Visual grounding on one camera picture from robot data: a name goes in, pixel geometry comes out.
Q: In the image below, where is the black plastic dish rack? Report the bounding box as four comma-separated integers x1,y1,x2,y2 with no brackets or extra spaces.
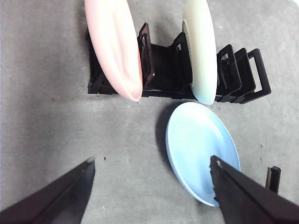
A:
85,22,272,105

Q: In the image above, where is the small black bracket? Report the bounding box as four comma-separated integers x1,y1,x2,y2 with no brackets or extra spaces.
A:
265,165,282,194

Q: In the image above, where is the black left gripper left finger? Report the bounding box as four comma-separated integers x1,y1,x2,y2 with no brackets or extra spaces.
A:
0,157,96,224

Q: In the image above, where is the green plate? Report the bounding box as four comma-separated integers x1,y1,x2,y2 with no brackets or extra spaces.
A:
182,0,218,106

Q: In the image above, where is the blue plate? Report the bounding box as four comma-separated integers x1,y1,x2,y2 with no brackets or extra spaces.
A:
165,101,242,208

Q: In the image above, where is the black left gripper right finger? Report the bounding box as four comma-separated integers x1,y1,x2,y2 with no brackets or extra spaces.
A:
208,155,299,224

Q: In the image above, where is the pink plate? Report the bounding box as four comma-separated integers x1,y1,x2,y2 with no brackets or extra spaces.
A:
84,0,143,102

